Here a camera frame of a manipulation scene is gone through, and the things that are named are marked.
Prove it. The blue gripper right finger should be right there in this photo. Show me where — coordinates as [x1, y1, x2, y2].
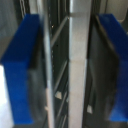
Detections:
[94, 13, 128, 123]

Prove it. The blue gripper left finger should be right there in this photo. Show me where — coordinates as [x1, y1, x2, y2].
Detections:
[0, 13, 43, 126]

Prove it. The metal oven tray rack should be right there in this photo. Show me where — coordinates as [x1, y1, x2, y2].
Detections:
[35, 0, 101, 128]

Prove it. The black toaster oven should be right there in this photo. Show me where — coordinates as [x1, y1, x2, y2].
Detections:
[0, 0, 128, 128]

